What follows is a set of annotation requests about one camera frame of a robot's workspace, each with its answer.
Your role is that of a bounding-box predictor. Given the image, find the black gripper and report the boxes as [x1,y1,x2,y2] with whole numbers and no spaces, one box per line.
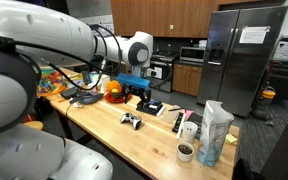
[121,83,152,108]

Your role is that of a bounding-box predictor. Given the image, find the silver game controller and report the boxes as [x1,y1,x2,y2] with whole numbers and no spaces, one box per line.
[119,112,143,131]

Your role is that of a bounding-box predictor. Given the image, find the black box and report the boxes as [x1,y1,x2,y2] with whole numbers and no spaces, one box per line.
[136,99,165,117]

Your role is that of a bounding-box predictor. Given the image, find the orange toy pumpkin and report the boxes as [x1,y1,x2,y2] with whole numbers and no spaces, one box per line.
[106,79,123,95]

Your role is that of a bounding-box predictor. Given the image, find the black oven range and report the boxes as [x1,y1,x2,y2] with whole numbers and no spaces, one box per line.
[146,54,176,94]

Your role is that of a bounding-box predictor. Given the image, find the brown cardboard piece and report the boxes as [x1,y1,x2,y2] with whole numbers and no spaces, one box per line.
[160,105,182,125]

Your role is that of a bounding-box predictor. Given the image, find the black pen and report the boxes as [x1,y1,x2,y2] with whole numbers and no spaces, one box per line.
[167,106,185,112]

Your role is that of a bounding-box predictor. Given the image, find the black remote control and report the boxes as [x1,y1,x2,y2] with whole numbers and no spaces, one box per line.
[171,112,185,134]

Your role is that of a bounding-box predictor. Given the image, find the dark grey flat device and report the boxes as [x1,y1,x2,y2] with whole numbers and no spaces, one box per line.
[69,91,105,106]

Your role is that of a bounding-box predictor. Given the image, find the white marker pen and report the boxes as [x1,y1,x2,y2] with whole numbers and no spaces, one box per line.
[175,113,187,141]

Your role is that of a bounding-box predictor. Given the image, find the wooden base cabinet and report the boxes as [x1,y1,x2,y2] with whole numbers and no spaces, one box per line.
[171,63,204,98]

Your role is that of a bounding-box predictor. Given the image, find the pink sticky note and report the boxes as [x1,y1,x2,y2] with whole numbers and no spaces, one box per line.
[182,109,196,119]

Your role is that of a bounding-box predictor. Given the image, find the black notebook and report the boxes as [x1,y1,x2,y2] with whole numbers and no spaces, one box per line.
[187,112,205,141]

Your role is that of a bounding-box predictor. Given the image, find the silver microwave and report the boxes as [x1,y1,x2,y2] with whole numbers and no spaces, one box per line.
[179,46,206,64]

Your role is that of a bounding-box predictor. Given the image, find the white ceramic mug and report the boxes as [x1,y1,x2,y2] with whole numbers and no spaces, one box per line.
[176,141,196,164]

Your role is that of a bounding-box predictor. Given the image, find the white paper bag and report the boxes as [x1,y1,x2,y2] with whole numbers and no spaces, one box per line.
[196,99,235,168]

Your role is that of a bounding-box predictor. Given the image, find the yellow sticky notes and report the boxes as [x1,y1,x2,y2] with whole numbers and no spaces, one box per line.
[225,133,239,146]

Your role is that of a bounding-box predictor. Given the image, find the stainless steel refrigerator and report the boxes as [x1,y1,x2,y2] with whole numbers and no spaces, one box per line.
[196,5,288,118]

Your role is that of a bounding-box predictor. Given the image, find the yellow grey vacuum cleaner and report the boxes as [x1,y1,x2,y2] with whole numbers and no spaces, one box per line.
[251,85,277,121]

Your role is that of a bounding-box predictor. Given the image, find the white paper sheet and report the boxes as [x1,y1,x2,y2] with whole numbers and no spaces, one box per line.
[239,25,271,45]

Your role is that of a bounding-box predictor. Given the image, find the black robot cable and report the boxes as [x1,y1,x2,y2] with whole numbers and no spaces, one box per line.
[0,23,124,93]

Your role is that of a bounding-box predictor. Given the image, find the wooden wall cabinets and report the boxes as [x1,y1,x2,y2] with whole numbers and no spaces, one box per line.
[110,0,287,39]

